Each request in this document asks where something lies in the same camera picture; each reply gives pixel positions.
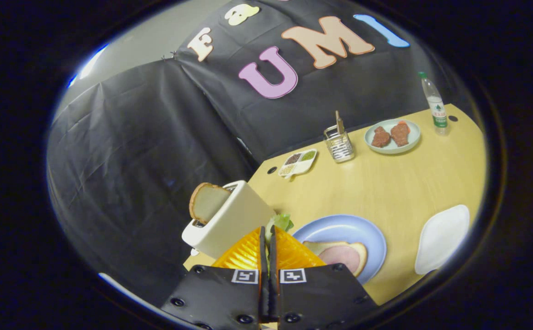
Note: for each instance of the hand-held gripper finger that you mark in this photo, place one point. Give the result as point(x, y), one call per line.
point(273, 298)
point(264, 298)

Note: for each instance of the green lettuce leaf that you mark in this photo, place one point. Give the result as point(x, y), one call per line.
point(282, 222)

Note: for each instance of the bread slice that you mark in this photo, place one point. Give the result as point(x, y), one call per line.
point(314, 247)
point(207, 204)

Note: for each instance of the pink ham slice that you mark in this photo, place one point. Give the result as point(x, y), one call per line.
point(340, 256)

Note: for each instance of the cream toaster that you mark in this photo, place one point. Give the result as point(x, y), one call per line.
point(234, 224)

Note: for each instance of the blue round plate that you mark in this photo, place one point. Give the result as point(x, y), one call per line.
point(340, 227)

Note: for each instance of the divided white condiment dish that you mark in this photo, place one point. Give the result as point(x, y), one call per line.
point(301, 165)

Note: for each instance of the white oblong plate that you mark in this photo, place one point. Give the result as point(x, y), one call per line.
point(441, 238)

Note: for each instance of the wooden chopsticks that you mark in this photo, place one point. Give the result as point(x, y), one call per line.
point(339, 123)

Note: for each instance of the brown meat patty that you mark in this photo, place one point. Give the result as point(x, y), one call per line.
point(380, 137)
point(400, 134)

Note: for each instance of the black backdrop cloth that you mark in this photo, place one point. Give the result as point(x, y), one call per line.
point(133, 151)

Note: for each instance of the pale green plate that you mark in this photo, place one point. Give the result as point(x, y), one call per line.
point(414, 135)

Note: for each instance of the clear water bottle green cap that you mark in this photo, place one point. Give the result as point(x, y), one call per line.
point(437, 110)

